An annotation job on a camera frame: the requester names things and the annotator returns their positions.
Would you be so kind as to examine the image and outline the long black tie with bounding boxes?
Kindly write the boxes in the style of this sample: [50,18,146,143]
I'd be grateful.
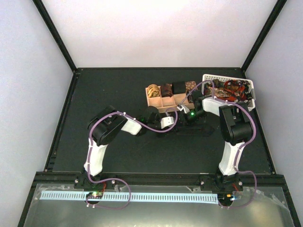
[173,124,215,137]

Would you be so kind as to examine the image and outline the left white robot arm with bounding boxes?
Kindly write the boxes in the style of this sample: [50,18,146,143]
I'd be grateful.
[84,105,178,189]

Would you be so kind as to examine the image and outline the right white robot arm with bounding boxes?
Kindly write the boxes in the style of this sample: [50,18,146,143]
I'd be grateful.
[177,95,256,191]

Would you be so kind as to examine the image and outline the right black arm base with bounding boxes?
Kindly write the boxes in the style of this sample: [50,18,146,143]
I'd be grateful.
[199,173,243,193]

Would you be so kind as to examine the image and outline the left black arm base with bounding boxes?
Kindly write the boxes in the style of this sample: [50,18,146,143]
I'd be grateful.
[74,174,116,191]

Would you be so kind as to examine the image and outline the pile of patterned ties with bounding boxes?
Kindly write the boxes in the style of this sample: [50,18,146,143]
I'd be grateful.
[213,79,253,102]

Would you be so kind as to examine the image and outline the wooden compartment tray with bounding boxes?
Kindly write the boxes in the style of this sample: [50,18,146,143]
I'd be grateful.
[145,86,187,113]

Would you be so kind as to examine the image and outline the black rolled tie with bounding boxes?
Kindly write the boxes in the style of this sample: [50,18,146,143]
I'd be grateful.
[171,81,186,95]

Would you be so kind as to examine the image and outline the brown patterned rolled tie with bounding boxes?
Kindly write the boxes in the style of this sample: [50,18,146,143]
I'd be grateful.
[185,81,197,91]

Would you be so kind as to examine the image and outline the dark red rolled tie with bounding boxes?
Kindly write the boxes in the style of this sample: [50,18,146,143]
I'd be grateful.
[160,83,173,97]

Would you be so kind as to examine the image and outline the yellow rolled tie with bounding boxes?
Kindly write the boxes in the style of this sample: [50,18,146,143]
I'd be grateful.
[147,84,160,98]

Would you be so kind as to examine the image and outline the white plastic basket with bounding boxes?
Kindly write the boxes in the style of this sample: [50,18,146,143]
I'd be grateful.
[201,74,256,111]

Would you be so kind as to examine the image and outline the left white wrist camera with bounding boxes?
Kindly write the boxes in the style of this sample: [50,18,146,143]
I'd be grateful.
[160,116,176,129]

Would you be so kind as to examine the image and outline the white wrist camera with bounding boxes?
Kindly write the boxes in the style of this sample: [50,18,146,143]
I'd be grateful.
[160,116,176,129]
[177,104,190,114]

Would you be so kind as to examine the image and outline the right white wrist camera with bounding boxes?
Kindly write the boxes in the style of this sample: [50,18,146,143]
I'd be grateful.
[177,104,190,114]

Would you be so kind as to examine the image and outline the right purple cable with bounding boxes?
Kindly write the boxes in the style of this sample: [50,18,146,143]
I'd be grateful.
[179,80,258,210]

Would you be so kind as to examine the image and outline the purple cable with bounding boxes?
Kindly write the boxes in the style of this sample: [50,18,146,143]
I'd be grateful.
[85,107,178,210]
[179,80,258,210]

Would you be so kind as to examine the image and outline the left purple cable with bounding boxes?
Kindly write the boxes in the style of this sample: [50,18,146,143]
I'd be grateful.
[85,107,178,210]

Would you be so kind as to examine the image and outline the light blue slotted cable duct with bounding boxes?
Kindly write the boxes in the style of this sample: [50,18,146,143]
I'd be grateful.
[40,191,218,204]

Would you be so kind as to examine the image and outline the black frame post right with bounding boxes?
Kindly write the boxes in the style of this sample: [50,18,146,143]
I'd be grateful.
[241,0,287,72]

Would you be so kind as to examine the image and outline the black frame post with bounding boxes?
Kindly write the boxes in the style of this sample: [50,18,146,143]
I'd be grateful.
[241,0,287,72]
[32,0,77,72]

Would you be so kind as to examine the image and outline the black frame post left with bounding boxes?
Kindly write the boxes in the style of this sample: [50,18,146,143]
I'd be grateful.
[32,0,77,72]

